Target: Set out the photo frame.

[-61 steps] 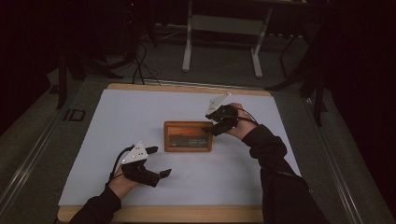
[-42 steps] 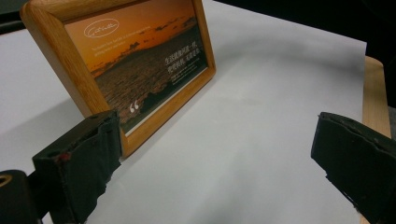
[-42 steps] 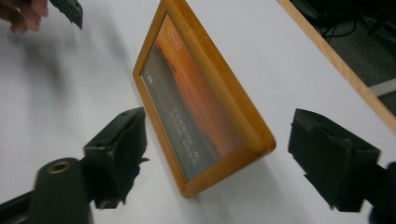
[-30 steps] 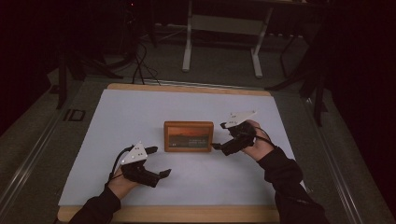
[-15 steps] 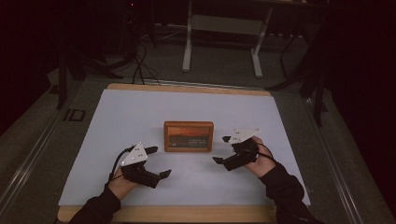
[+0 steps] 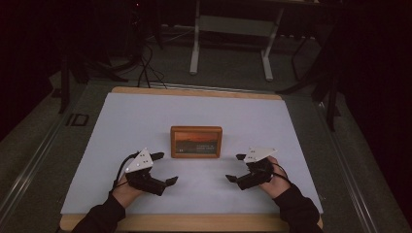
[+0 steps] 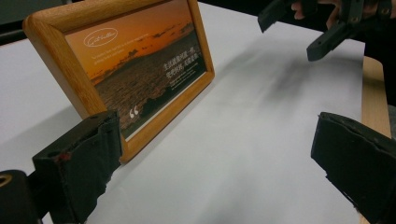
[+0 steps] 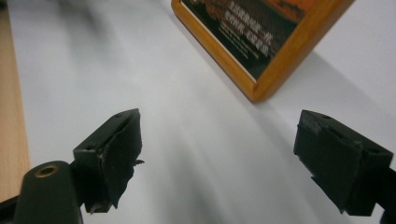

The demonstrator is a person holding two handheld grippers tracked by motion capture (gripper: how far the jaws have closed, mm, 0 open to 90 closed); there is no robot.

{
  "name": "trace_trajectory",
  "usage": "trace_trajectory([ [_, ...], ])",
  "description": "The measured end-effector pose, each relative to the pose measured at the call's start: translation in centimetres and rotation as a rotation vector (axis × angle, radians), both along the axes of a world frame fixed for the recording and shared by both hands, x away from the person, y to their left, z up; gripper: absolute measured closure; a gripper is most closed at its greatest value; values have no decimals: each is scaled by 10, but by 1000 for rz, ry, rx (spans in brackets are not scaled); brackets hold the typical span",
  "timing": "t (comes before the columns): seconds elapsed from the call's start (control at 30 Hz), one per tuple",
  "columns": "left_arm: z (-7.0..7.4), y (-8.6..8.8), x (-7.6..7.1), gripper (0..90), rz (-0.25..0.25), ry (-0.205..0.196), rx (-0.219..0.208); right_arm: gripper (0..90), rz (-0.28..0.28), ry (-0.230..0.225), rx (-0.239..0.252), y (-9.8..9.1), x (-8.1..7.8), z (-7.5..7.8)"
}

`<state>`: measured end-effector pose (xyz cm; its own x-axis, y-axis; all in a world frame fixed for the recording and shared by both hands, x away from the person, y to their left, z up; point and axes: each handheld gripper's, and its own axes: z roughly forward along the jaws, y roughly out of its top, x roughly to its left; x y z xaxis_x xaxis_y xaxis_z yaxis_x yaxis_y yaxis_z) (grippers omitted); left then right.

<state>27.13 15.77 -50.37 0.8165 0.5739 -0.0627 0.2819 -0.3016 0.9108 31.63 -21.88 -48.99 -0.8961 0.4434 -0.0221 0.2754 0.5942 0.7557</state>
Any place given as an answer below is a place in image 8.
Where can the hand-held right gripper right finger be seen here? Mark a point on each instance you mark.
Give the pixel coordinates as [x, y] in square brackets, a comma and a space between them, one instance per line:
[336, 158]

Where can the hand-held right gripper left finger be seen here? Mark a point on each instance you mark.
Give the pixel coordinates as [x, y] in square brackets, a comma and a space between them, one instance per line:
[109, 155]

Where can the wooden photo frame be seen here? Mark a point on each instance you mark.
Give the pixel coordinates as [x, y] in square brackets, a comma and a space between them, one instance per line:
[281, 67]

